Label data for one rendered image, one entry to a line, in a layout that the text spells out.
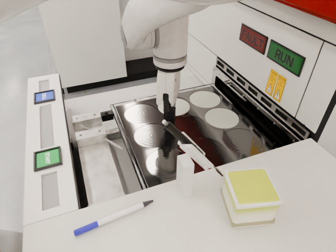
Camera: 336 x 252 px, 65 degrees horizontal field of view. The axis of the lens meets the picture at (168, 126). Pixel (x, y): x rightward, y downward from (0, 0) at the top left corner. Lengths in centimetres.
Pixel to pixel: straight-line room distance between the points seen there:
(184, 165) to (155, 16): 27
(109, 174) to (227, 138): 32
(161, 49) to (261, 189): 37
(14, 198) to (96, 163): 128
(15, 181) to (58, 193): 148
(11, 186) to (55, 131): 134
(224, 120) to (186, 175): 36
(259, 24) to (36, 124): 63
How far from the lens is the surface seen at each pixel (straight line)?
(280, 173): 59
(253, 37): 80
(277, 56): 74
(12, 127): 251
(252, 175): 47
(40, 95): 85
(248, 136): 75
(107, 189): 64
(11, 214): 187
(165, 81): 66
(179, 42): 63
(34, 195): 57
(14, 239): 71
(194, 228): 48
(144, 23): 53
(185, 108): 82
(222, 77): 95
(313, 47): 66
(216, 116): 81
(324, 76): 65
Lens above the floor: 138
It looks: 39 degrees down
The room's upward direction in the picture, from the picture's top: straight up
